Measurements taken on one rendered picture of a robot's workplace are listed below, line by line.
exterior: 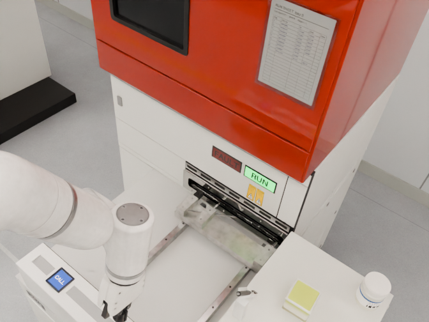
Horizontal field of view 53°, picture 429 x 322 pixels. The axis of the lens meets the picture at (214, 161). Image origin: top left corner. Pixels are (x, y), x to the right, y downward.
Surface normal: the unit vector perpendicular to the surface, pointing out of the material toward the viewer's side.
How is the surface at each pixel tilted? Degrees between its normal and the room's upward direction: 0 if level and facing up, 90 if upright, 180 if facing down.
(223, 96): 90
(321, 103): 90
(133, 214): 12
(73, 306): 0
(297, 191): 90
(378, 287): 0
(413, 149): 90
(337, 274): 0
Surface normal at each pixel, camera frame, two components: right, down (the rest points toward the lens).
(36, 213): 0.75, 0.51
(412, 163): -0.62, 0.53
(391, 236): 0.07, -0.70
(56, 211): 0.89, 0.27
